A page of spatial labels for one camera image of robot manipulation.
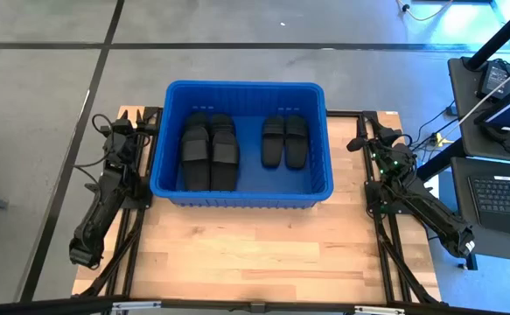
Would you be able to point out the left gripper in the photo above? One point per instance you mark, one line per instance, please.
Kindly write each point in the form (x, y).
(123, 137)

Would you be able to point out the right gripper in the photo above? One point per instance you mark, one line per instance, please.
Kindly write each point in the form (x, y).
(389, 145)

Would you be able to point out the blue plastic bin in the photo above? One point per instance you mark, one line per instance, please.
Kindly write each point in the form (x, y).
(250, 184)

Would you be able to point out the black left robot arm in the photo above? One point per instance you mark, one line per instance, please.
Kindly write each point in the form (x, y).
(101, 210)

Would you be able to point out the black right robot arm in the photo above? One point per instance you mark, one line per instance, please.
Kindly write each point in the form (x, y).
(434, 214)

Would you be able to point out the black diagonal desk leg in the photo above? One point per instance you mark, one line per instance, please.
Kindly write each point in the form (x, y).
(442, 159)

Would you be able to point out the white paper sheet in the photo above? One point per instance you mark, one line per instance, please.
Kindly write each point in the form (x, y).
(434, 188)

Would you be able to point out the black desk with monitor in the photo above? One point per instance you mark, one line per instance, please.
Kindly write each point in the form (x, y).
(469, 131)

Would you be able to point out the black desk with keyboard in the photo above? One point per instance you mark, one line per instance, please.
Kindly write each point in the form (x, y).
(464, 205)

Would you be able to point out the black power adapter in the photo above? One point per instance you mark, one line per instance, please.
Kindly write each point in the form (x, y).
(493, 79)

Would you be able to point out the black computer keyboard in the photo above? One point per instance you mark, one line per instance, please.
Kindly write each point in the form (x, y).
(504, 197)

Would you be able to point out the black diagonal pole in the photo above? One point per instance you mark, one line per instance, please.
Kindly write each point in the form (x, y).
(499, 37)

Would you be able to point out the black rig crossbeam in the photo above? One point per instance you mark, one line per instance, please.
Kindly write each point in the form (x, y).
(302, 307)

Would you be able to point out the small grey beam clamp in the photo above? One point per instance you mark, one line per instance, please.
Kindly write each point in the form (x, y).
(258, 307)

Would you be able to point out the black aluminium table frame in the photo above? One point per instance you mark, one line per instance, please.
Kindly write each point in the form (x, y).
(370, 117)

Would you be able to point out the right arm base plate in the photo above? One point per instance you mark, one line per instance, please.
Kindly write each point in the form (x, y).
(372, 205)

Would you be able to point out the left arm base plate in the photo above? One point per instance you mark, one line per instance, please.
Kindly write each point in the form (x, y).
(143, 201)

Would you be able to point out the silver beam bracket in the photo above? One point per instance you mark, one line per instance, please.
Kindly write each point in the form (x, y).
(379, 310)
(136, 305)

